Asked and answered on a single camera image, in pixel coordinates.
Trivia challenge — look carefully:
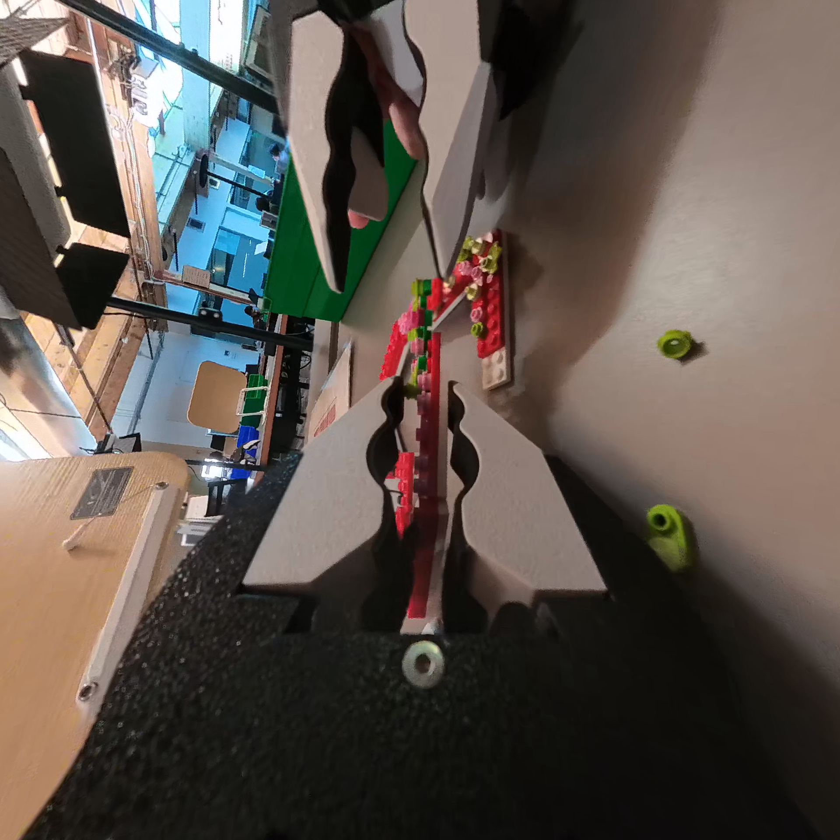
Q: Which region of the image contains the red lego strip with flowers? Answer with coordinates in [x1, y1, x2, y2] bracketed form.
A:
[402, 331, 454, 621]

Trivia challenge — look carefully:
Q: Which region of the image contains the green plastic bin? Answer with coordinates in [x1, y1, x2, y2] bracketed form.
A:
[262, 118, 421, 322]

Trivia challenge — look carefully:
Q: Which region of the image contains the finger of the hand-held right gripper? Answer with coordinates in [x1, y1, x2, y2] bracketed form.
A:
[403, 0, 498, 281]
[287, 10, 352, 294]

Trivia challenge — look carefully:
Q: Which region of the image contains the silver ventilation duct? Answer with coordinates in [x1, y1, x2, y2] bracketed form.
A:
[0, 311, 99, 460]

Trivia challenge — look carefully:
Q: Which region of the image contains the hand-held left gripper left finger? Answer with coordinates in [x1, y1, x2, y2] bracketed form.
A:
[241, 376, 404, 614]

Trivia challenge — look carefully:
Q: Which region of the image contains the red lego plate with flowers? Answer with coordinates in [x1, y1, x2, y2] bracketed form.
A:
[446, 228, 516, 392]

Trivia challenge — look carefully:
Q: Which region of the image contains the small black panel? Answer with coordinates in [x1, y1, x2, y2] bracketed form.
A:
[56, 243, 130, 330]

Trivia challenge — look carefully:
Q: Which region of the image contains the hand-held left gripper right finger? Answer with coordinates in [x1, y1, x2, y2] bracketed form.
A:
[446, 381, 607, 619]

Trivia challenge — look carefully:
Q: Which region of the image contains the person's right hand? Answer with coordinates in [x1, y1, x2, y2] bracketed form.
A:
[386, 88, 429, 160]

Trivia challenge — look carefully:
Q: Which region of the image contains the black metal bar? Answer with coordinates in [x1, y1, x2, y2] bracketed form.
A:
[108, 297, 311, 350]
[62, 0, 280, 109]

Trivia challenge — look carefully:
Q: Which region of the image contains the wooden panel with white handle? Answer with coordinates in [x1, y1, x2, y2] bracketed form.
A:
[0, 451, 191, 840]

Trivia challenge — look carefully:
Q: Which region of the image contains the cardboard sheet with label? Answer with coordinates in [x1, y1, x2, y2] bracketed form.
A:
[305, 341, 353, 441]

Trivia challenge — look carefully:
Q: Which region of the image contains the large black panel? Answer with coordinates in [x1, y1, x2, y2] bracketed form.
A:
[20, 51, 132, 238]

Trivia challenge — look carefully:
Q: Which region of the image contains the lime lego leaf piece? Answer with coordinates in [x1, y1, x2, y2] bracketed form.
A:
[646, 504, 698, 573]

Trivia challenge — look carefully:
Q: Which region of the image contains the small green storage bin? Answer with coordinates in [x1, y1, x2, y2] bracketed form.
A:
[238, 374, 270, 427]

